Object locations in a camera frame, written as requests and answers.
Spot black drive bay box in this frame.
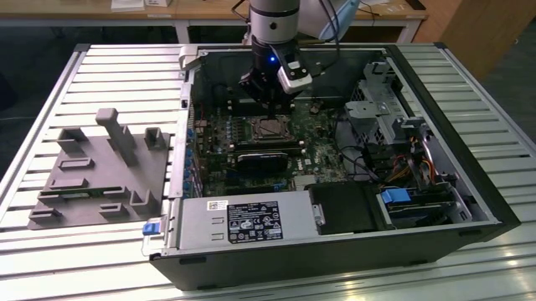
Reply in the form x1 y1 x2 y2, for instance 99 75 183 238
307 181 397 236

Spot silver CPU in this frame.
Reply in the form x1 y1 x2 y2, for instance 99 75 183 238
260 121 289 135

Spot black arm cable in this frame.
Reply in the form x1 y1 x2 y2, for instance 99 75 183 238
314 0 361 78

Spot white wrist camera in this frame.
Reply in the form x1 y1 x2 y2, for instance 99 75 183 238
275 55 314 94

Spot metal socket cover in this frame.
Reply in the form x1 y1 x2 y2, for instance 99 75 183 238
252 116 293 139

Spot blue case latch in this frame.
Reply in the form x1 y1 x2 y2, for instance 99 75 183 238
140 219 164 236

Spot wooden desk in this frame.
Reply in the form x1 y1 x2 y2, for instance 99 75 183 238
0 0 428 45

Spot black wire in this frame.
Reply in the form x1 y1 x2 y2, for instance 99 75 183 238
338 145 385 184

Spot grey power supply unit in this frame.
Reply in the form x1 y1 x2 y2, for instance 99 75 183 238
160 191 323 255

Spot grey parts rack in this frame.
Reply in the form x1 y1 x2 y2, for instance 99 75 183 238
25 108 175 231

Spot CPU socket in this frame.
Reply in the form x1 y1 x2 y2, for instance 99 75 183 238
250 115 295 141

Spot yellow and red wires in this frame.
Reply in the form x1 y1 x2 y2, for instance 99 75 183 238
385 134 436 186

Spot metal drive cage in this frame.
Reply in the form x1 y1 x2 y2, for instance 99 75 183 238
342 61 424 148

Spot black graphics card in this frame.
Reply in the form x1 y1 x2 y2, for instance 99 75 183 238
234 151 290 175

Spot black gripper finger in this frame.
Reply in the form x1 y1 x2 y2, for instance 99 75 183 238
274 90 295 121
239 70 276 120

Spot hard disk in blue carrier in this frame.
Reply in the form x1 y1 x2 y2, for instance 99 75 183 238
375 186 460 230

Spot green motherboard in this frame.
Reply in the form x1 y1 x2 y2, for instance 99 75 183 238
190 103 353 197

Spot black PC case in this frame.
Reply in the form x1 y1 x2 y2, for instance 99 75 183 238
148 42 522 292

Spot silver chipset heatsink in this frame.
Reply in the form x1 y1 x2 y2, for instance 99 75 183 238
294 174 318 190

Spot wooden cabinet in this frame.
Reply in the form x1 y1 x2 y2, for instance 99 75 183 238
411 0 536 81

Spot long black RAM slot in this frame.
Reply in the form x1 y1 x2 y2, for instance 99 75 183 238
236 147 303 154
236 142 303 149

